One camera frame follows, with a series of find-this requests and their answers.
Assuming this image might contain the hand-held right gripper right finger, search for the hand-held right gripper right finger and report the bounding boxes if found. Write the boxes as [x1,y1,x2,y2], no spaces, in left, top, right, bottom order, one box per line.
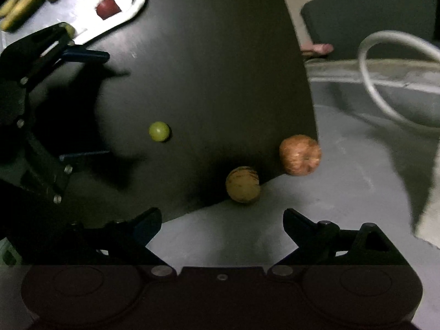
[275,208,409,265]

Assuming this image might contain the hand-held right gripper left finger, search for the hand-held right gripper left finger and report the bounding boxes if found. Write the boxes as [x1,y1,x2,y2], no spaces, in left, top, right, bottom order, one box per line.
[38,208,170,265]

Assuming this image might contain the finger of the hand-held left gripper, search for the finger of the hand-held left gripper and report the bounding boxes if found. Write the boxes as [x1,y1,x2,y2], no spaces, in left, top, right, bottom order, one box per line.
[21,125,111,204]
[0,23,110,84]

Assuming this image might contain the small red tomato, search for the small red tomato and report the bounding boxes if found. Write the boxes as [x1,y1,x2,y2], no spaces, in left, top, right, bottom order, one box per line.
[95,0,121,20]

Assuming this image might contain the beige striped melon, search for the beige striped melon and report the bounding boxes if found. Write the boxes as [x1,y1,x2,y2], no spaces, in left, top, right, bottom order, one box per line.
[225,166,260,204]

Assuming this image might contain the reddish brown apple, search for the reddish brown apple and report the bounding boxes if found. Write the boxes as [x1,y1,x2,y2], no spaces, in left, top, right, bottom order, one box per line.
[279,135,322,176]

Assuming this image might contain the green grape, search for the green grape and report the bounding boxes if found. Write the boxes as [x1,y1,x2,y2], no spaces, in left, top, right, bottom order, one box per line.
[148,121,170,142]

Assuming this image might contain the pink object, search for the pink object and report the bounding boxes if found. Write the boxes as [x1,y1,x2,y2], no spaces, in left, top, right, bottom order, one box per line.
[301,43,334,57]

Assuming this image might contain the dark grey cabinet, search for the dark grey cabinet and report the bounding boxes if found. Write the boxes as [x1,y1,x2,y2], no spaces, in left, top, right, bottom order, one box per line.
[301,0,440,57]

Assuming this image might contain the white worn post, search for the white worn post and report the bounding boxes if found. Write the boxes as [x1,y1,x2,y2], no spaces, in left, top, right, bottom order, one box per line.
[306,60,440,92]

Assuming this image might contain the white cable loop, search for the white cable loop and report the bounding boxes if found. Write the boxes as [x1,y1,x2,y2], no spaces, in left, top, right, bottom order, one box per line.
[357,31,440,129]

